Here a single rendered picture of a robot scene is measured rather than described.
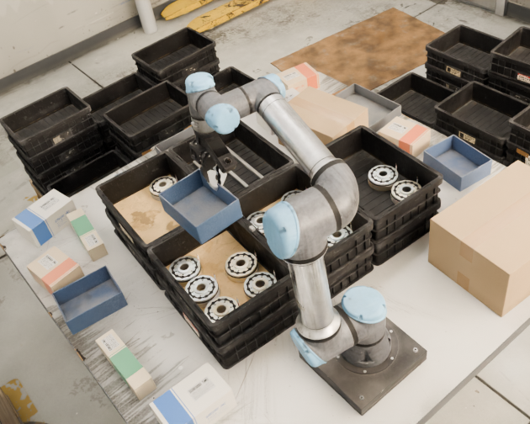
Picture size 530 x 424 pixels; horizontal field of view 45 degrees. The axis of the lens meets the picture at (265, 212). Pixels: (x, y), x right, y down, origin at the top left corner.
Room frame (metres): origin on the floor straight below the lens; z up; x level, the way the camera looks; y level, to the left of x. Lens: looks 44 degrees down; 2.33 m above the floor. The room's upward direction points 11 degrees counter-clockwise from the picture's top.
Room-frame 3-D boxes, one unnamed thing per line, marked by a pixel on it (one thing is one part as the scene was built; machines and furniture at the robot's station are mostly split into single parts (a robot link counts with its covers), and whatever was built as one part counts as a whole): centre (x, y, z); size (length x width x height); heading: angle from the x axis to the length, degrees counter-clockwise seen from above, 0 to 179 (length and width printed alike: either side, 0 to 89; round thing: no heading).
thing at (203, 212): (1.38, 0.18, 1.10); 0.20 x 0.15 x 0.07; 32
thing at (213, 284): (1.27, 0.23, 0.86); 0.10 x 0.10 x 0.01
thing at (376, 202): (1.59, -0.36, 0.87); 0.40 x 0.30 x 0.11; 28
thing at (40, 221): (1.87, 0.83, 0.75); 0.20 x 0.12 x 0.09; 132
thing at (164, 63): (3.29, 0.33, 0.37); 0.40 x 0.30 x 0.45; 121
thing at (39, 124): (2.87, 1.02, 0.37); 0.40 x 0.30 x 0.45; 121
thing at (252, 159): (1.80, 0.09, 0.87); 0.40 x 0.30 x 0.11; 28
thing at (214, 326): (1.31, 0.17, 0.92); 0.40 x 0.30 x 0.02; 28
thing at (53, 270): (1.58, 0.76, 0.74); 0.16 x 0.12 x 0.07; 40
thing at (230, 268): (1.34, 0.10, 0.86); 0.10 x 0.10 x 0.01
